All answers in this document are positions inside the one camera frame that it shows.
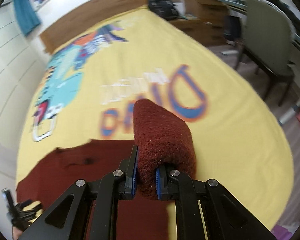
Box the dark red knit sweater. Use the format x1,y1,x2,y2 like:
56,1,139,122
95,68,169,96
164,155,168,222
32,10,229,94
16,99,196,239

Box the person's left hand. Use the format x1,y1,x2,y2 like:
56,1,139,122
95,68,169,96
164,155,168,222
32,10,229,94
12,227,23,240

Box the yellow dinosaur print bedspread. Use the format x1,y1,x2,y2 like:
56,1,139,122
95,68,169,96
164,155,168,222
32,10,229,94
17,7,293,229

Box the white wardrobe doors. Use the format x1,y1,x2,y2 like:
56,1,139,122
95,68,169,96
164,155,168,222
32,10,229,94
0,4,45,179

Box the wooden drawer cabinet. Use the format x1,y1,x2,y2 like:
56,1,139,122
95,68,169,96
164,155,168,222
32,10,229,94
170,0,229,46

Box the grey padded chair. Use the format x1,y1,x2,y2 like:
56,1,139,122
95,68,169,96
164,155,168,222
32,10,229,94
234,0,295,106

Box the black backpack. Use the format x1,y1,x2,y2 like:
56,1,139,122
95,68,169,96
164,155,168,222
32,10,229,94
148,0,180,21

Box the wooden headboard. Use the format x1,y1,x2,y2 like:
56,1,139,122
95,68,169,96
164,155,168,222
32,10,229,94
39,0,148,54

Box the teal hanging cloth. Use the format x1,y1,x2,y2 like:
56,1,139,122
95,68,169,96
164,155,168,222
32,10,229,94
12,0,41,36

